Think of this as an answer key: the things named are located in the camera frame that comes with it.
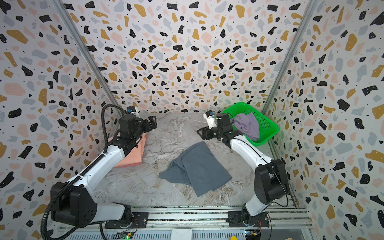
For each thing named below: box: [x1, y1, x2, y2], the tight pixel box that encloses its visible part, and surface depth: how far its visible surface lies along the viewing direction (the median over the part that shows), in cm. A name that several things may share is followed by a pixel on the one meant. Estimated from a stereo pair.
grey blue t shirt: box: [159, 141, 233, 197], surface depth 92 cm
